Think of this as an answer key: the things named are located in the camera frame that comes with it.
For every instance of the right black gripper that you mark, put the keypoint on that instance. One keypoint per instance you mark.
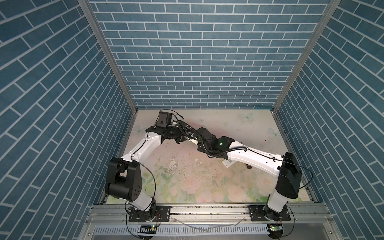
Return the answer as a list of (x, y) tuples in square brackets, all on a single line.
[(200, 148)]

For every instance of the white slotted cable duct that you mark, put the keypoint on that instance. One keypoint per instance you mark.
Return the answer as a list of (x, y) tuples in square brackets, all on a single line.
[(182, 230)]

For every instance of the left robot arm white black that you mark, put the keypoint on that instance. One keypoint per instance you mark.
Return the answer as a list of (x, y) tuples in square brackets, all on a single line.
[(124, 177)]

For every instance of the white remote control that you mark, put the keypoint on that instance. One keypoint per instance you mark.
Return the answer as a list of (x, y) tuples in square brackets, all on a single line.
[(228, 163)]

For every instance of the aluminium corner post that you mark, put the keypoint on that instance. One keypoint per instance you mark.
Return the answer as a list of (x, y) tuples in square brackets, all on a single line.
[(318, 30), (92, 20)]

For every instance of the aluminium front rail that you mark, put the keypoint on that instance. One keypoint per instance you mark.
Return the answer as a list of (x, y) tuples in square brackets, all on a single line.
[(302, 213)]

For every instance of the left aluminium corner post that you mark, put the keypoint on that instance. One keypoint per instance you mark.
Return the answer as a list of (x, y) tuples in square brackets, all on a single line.
[(92, 20)]

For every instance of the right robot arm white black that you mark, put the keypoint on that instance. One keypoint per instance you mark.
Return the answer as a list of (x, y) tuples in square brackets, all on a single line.
[(283, 167)]

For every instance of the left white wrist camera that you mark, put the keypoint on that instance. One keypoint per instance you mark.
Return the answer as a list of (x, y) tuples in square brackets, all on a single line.
[(164, 119)]

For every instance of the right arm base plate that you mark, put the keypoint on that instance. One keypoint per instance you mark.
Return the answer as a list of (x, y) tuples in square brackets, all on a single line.
[(262, 213)]

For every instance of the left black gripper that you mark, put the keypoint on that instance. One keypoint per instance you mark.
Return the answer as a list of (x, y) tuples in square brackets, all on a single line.
[(181, 137)]

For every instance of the right aluminium corner post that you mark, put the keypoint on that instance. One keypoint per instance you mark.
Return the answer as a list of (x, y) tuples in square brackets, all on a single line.
[(318, 30)]

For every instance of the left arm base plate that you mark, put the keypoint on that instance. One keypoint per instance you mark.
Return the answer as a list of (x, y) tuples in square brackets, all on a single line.
[(155, 213)]

